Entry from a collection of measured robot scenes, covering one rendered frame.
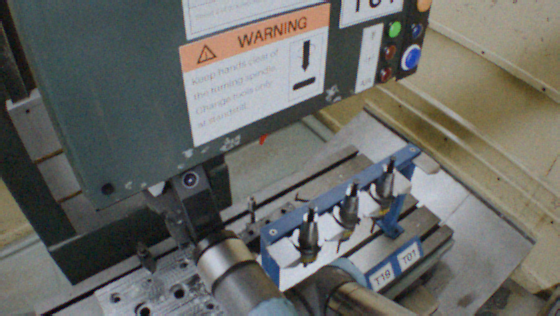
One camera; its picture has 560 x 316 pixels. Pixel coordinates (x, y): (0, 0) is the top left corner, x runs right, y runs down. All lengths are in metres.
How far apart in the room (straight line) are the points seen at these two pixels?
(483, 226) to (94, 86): 1.38
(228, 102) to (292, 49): 0.08
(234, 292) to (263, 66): 0.27
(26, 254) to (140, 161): 1.51
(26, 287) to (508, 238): 1.80
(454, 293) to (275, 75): 1.17
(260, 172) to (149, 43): 1.56
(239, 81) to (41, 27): 0.18
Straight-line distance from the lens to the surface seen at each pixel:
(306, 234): 0.80
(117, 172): 0.37
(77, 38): 0.30
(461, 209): 1.54
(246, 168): 1.86
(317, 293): 0.61
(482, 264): 1.48
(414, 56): 0.54
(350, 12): 0.43
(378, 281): 1.14
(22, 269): 1.82
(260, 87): 0.39
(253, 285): 0.50
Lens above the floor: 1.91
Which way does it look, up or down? 44 degrees down
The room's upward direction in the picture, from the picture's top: 1 degrees clockwise
